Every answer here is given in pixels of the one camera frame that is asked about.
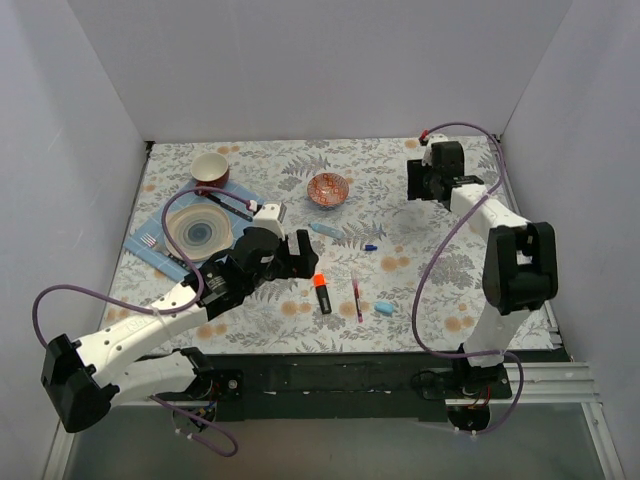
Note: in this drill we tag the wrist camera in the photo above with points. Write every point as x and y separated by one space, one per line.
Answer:
269 216
427 140

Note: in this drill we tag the floral tablecloth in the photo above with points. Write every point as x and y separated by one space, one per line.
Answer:
424 265

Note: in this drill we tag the black handled knife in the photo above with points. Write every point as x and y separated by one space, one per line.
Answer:
229 208

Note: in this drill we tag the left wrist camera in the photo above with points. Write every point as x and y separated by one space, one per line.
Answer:
269 216

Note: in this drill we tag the pink pen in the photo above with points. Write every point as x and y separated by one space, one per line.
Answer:
357 299

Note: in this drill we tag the light blue pen cap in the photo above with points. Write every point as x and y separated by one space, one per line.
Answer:
384 308

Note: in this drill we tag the silver fork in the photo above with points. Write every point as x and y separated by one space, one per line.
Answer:
155 245

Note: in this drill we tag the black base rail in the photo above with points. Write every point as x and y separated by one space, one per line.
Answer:
334 386

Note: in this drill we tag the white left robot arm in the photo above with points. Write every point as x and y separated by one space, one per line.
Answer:
87 377

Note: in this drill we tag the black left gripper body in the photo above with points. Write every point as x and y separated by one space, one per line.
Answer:
295 256

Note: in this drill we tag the light blue marker pen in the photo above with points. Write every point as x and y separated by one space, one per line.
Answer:
327 231

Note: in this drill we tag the red brown ceramic mug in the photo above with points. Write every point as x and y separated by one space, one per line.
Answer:
210 170

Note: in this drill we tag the orange patterned bowl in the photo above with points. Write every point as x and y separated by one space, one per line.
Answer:
328 190

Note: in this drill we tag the orange pen cap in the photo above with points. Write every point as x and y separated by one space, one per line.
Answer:
319 280

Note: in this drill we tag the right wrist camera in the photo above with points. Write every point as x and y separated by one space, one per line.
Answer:
427 140

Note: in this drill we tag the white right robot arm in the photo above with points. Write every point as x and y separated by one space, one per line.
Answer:
519 273

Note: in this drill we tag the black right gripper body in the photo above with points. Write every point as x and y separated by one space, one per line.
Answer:
416 180

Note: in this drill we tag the black orange marker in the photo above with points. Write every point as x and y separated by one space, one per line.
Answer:
324 300

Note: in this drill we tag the beige blue ringed plate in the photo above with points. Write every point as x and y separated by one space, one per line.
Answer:
200 230

